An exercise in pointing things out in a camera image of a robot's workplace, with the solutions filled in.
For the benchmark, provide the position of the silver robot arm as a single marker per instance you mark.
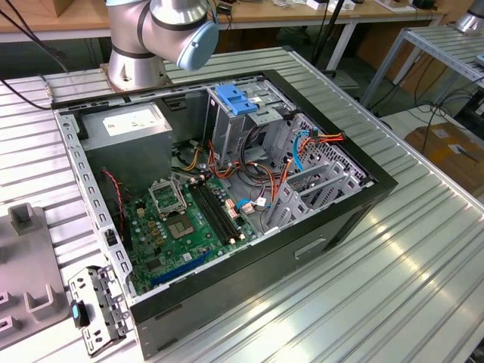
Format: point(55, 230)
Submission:
point(128, 49)

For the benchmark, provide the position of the disk bay metal cage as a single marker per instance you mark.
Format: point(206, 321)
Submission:
point(293, 215)

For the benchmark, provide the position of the beige board connector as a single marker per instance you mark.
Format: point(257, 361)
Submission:
point(232, 210)

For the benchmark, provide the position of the black RAM slot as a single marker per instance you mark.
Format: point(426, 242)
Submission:
point(222, 208)
point(212, 211)

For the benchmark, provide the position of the metal optical drive cage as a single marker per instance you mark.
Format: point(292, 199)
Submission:
point(227, 132)

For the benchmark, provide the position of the green motherboard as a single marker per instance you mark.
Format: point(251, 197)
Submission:
point(204, 242)

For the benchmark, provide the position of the blue plastic drive latch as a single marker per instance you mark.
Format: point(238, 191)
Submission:
point(234, 102)

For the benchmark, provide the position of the black open PC case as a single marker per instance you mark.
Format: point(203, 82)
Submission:
point(246, 280)

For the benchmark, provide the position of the blue expansion slot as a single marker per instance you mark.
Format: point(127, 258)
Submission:
point(177, 270)

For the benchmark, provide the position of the grey power supply unit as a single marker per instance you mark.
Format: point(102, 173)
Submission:
point(128, 159)

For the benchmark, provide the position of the black case fan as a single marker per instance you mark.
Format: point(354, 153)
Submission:
point(113, 211)

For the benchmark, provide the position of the black tripod stand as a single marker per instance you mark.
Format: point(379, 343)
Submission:
point(332, 20)

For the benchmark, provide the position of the white small box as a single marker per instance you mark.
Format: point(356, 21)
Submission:
point(317, 4)

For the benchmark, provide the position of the large cardboard box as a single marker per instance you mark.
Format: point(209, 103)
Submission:
point(446, 159)

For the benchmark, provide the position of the black clip with blue mark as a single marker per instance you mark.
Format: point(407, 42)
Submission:
point(77, 314)

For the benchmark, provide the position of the wooden desk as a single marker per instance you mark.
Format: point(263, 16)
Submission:
point(378, 15)

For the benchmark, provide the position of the grey parts rack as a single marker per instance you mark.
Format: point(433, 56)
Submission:
point(26, 257)

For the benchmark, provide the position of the metal slat side table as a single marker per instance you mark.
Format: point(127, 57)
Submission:
point(435, 41)

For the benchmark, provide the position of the small brown box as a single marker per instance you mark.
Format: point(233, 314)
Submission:
point(60, 7)

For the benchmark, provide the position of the black desk device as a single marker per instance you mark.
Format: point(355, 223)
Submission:
point(425, 4)

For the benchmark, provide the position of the metal slot bracket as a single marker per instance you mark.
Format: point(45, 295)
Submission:
point(102, 302)

